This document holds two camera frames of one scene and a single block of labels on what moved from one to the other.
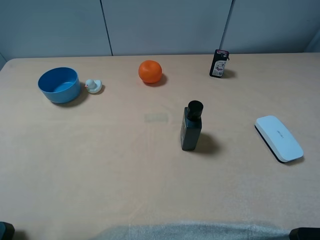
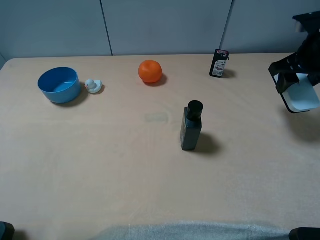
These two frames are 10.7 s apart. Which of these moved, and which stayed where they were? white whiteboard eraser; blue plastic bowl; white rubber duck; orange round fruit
Moved: white whiteboard eraser
Stayed: white rubber duck; blue plastic bowl; orange round fruit
